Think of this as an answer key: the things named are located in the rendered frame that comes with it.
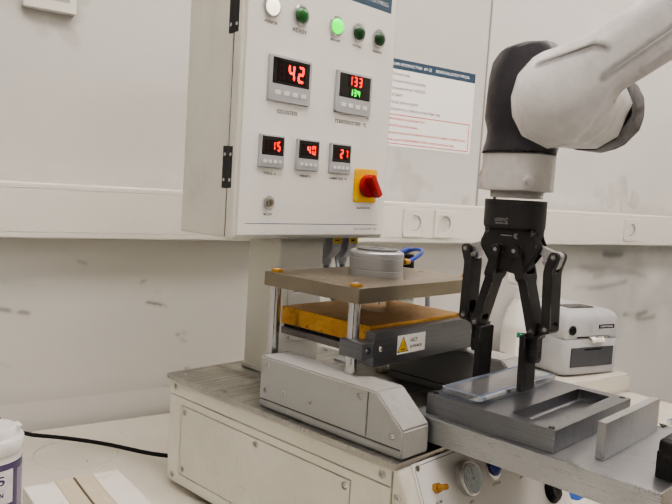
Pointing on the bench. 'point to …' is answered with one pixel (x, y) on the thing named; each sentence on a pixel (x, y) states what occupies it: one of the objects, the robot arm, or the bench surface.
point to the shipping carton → (86, 491)
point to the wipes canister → (11, 461)
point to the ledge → (611, 383)
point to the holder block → (534, 414)
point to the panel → (492, 492)
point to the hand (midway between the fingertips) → (504, 359)
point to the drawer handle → (664, 459)
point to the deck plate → (237, 382)
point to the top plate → (368, 278)
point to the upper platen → (371, 312)
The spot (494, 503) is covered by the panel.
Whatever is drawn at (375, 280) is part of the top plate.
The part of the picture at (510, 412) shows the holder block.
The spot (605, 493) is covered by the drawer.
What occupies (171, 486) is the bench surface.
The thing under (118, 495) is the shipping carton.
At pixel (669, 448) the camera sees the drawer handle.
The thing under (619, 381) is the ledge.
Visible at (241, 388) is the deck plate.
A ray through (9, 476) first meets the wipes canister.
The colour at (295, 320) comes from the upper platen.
